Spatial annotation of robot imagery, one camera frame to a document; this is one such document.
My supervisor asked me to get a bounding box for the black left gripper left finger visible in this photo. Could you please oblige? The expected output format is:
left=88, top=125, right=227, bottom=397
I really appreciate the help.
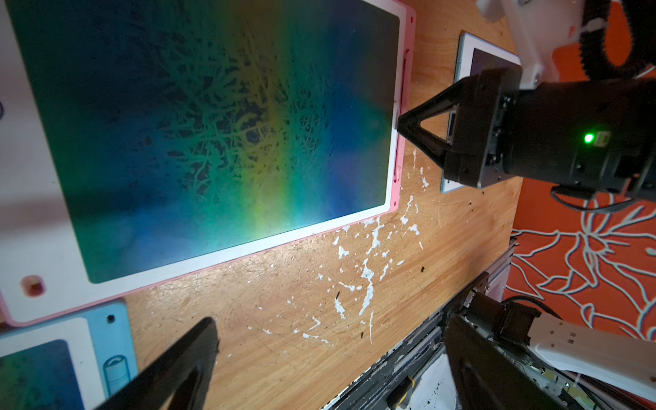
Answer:
left=99, top=317, right=220, bottom=409

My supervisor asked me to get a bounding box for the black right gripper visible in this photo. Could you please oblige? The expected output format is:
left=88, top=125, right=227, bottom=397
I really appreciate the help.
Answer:
left=398, top=68, right=521, bottom=189

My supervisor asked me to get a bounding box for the blue framed front tablet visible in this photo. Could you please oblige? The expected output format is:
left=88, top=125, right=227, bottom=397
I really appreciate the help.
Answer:
left=1, top=299, right=138, bottom=409

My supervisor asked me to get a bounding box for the blue framed tablet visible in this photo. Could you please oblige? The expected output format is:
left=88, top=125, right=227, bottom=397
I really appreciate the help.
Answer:
left=440, top=31, right=522, bottom=195
left=1, top=299, right=138, bottom=409

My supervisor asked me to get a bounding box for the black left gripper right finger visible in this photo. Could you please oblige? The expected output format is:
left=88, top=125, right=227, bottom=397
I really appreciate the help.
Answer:
left=444, top=316, right=563, bottom=409

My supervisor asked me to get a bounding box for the pink framed writing tablet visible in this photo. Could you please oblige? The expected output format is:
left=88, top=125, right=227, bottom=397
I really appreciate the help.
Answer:
left=1, top=1, right=416, bottom=326

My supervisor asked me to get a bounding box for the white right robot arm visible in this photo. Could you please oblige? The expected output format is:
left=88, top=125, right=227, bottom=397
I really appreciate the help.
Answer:
left=398, top=1, right=655, bottom=409

